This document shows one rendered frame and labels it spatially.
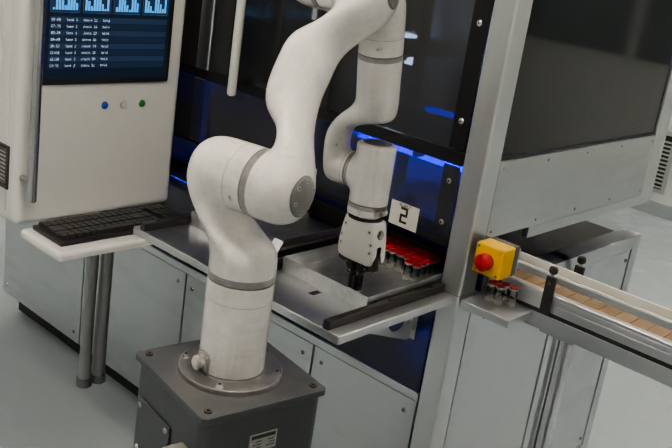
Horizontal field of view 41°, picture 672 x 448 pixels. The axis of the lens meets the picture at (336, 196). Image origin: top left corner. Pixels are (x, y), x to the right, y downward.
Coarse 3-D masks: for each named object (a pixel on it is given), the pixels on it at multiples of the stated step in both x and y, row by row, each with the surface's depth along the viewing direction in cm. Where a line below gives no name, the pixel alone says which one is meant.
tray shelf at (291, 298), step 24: (168, 240) 216; (192, 240) 219; (192, 264) 208; (288, 288) 199; (312, 288) 201; (288, 312) 188; (312, 312) 188; (336, 312) 190; (384, 312) 194; (408, 312) 196; (336, 336) 179; (360, 336) 185
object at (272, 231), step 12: (192, 216) 228; (264, 228) 234; (276, 228) 235; (288, 228) 237; (300, 228) 238; (312, 228) 239; (324, 228) 241; (336, 228) 232; (288, 240) 219; (300, 240) 223
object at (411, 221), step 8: (392, 200) 217; (392, 208) 217; (400, 208) 216; (408, 208) 214; (416, 208) 212; (392, 216) 218; (408, 216) 214; (416, 216) 213; (400, 224) 216; (408, 224) 215; (416, 224) 213
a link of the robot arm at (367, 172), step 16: (368, 144) 185; (384, 144) 186; (352, 160) 188; (368, 160) 185; (384, 160) 185; (352, 176) 188; (368, 176) 185; (384, 176) 186; (352, 192) 189; (368, 192) 186; (384, 192) 187
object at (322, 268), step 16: (288, 256) 208; (304, 256) 212; (320, 256) 217; (336, 256) 222; (288, 272) 207; (304, 272) 203; (320, 272) 210; (336, 272) 211; (368, 272) 214; (384, 272) 216; (400, 272) 217; (320, 288) 201; (336, 288) 197; (368, 288) 205; (384, 288) 206; (400, 288) 200; (416, 288) 205; (352, 304) 195; (368, 304) 192
